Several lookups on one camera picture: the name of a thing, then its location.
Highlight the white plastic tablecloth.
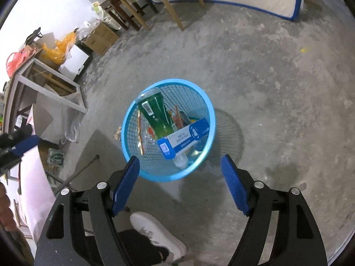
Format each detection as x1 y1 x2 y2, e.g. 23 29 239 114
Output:
1 147 55 243

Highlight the blue trash basket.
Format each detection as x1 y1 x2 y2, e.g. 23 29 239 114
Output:
121 79 216 182

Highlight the cardboard box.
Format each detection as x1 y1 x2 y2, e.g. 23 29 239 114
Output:
83 22 118 56

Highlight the green plastic bottle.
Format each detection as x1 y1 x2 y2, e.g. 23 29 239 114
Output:
135 88 189 155

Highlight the orange gloved hand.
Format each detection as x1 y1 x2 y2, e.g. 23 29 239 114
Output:
0 183 18 231

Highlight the wooden side table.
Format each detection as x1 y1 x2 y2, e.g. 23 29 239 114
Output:
2 50 87 132

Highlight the yellow plastic bag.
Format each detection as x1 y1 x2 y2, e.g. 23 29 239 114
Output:
42 31 76 65

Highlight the blue tissue box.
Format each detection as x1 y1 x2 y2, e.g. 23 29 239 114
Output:
157 118 210 160

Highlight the dark wooden stool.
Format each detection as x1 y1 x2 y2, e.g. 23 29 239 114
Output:
101 0 159 31

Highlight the white foam box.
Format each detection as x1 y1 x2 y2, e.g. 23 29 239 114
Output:
58 45 89 80

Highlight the red plastic bag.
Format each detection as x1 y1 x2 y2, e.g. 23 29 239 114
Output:
6 48 36 79

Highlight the white shoe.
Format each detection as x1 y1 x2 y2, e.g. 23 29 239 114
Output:
130 211 187 265

